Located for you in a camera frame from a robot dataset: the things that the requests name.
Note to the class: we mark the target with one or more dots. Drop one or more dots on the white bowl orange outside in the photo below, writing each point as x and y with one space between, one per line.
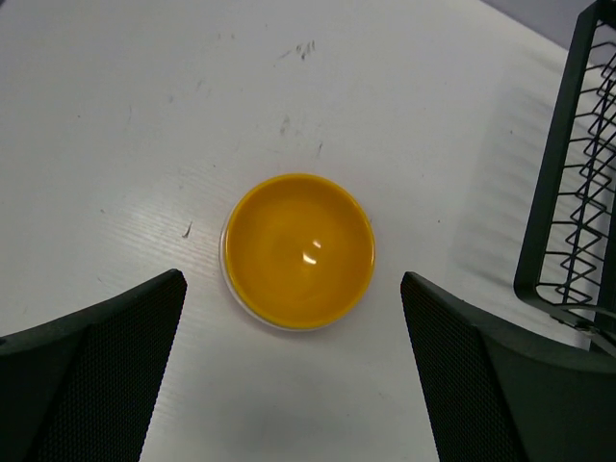
225 274

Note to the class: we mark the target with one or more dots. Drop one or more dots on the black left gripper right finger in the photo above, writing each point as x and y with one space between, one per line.
495 391

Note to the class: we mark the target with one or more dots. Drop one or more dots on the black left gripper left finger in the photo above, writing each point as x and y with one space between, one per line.
83 387

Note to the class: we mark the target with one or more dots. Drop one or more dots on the black wire dish rack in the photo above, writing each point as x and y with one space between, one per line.
567 261

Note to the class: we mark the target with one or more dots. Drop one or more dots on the yellow plastic bowl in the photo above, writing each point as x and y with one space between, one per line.
299 249

